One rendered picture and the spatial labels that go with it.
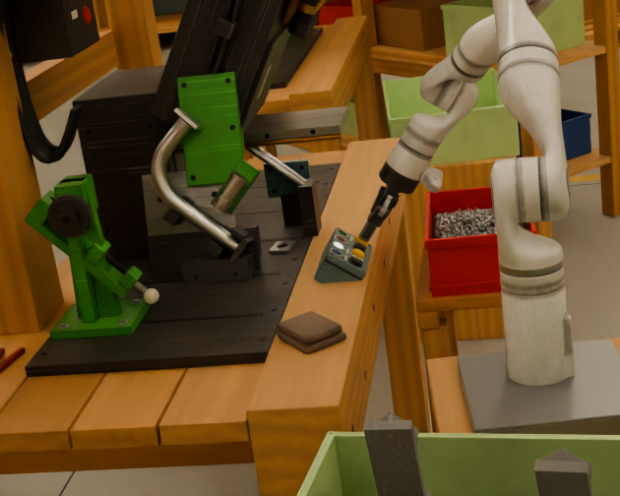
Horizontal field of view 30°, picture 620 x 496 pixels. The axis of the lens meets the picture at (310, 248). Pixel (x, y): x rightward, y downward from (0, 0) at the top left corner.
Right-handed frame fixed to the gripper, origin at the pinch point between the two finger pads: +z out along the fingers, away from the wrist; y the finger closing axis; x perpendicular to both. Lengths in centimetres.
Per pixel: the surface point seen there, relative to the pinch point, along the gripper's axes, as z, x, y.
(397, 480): -19, 4, 113
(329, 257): 3.5, -4.9, 12.9
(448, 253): -3.4, 15.6, -0.9
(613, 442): -22, 30, 85
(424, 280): 7.2, 16.0, -9.9
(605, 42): -22, 70, -270
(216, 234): 13.1, -25.2, 6.1
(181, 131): 0.0, -40.2, 0.7
